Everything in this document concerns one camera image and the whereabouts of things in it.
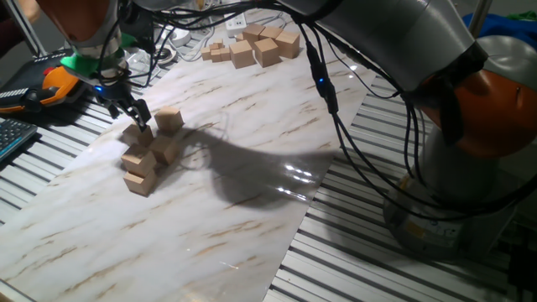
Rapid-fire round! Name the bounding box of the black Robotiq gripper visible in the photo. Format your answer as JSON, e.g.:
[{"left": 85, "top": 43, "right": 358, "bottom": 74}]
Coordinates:
[{"left": 92, "top": 78, "right": 153, "bottom": 133}]

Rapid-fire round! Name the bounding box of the medium light wooden cube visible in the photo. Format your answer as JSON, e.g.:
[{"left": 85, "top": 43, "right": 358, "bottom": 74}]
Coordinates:
[
  {"left": 148, "top": 134, "right": 181, "bottom": 166},
  {"left": 154, "top": 105, "right": 185, "bottom": 134},
  {"left": 120, "top": 143, "right": 158, "bottom": 178},
  {"left": 123, "top": 169, "right": 159, "bottom": 197},
  {"left": 122, "top": 123, "right": 155, "bottom": 148}
]

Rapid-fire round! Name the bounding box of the person's bare hand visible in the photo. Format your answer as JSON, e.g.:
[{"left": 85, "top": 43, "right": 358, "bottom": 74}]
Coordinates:
[{"left": 18, "top": 0, "right": 42, "bottom": 24}]

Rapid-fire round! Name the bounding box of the round metal bowl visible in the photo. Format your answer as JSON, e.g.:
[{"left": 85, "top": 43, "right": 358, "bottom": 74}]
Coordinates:
[{"left": 153, "top": 45, "right": 177, "bottom": 65}]

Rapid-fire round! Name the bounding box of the orange black teach pendant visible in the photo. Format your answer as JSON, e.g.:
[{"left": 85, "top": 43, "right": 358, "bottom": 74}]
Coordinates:
[{"left": 0, "top": 49, "right": 87, "bottom": 115}]

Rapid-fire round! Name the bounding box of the black round fan housing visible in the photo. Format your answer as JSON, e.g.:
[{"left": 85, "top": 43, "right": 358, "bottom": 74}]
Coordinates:
[{"left": 119, "top": 3, "right": 155, "bottom": 51}]

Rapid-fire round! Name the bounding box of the white round socket hub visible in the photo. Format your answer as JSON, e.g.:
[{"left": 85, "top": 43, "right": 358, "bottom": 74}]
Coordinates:
[{"left": 167, "top": 27, "right": 193, "bottom": 48}]

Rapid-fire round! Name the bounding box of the black computer keyboard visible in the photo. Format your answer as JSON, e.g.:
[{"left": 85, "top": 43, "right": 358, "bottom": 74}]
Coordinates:
[{"left": 0, "top": 118, "right": 39, "bottom": 164}]

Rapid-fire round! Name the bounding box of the large light wooden cube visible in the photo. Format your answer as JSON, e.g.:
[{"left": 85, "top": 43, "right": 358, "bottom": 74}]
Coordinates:
[
  {"left": 242, "top": 23, "right": 267, "bottom": 47},
  {"left": 274, "top": 30, "right": 301, "bottom": 60},
  {"left": 258, "top": 26, "right": 284, "bottom": 42},
  {"left": 253, "top": 37, "right": 282, "bottom": 69},
  {"left": 231, "top": 39, "right": 258, "bottom": 70}
]

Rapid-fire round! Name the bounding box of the thick grey metal strut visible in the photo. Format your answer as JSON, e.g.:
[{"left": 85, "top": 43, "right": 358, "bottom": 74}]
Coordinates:
[{"left": 3, "top": 0, "right": 48, "bottom": 58}]

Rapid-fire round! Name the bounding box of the white marble pattern sheet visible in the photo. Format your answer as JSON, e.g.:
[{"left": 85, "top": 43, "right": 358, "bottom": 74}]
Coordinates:
[{"left": 0, "top": 8, "right": 394, "bottom": 302}]

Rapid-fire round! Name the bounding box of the white power strip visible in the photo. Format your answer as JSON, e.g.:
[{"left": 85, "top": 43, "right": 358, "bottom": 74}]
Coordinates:
[{"left": 225, "top": 11, "right": 248, "bottom": 38}]

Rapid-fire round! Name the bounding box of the low aluminium strut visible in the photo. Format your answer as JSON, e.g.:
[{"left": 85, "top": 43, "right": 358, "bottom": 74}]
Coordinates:
[{"left": 467, "top": 0, "right": 495, "bottom": 39}]

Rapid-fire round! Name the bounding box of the blue fabric bag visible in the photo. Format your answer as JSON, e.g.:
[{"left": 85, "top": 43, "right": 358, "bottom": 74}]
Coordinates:
[{"left": 462, "top": 12, "right": 537, "bottom": 47}]

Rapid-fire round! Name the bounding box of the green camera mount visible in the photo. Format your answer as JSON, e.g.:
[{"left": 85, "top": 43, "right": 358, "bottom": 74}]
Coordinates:
[{"left": 60, "top": 33, "right": 138, "bottom": 79}]

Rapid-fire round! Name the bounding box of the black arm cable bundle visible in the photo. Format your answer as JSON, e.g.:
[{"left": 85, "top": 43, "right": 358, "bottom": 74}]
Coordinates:
[{"left": 96, "top": 0, "right": 537, "bottom": 223}]

